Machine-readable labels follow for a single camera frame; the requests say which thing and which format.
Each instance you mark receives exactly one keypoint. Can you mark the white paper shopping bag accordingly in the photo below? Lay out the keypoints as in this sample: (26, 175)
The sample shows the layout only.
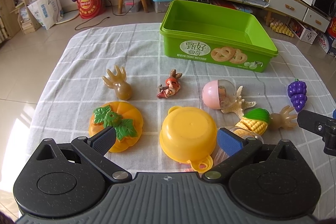
(46, 12)

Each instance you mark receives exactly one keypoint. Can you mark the brown rubber hand toy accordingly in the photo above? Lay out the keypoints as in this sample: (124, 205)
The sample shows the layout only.
(118, 83)

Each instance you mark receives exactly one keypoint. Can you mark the green plastic cookie box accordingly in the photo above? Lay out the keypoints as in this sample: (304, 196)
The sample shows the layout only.
(217, 35)

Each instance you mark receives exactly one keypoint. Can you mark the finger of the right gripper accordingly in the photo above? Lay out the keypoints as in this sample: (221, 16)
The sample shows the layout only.
(320, 125)

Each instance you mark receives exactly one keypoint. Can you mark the pink capsule ball toy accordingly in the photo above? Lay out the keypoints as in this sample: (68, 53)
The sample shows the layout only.
(218, 94)

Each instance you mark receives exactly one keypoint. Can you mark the yellow toy pot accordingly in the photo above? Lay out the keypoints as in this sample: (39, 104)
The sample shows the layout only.
(189, 136)

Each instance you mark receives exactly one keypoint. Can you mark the yellow toy corn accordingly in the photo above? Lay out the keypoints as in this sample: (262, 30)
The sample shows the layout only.
(256, 120)

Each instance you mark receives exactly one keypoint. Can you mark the red squirrel figurine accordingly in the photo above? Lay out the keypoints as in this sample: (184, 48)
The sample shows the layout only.
(172, 85)

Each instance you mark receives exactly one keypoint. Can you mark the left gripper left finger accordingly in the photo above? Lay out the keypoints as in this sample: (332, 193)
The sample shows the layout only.
(92, 150)

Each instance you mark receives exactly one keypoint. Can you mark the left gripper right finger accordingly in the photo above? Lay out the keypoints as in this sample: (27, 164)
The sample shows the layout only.
(239, 151)

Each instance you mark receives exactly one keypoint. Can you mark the low wooden tv cabinet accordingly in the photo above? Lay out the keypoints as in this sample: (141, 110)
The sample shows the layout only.
(283, 1)

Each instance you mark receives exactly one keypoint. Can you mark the purple toy grapes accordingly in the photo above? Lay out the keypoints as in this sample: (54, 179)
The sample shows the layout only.
(297, 94)

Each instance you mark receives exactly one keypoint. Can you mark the grey checked table cloth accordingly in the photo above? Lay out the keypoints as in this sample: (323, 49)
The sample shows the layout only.
(75, 88)

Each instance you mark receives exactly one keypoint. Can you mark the beige starfish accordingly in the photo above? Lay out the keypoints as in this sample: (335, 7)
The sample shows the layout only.
(239, 105)

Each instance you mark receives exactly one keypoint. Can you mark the yellow egg tray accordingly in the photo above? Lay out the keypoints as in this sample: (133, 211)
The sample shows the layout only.
(280, 27)

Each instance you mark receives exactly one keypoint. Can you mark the orange toy pumpkin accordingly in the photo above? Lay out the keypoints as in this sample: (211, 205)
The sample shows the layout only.
(126, 119)

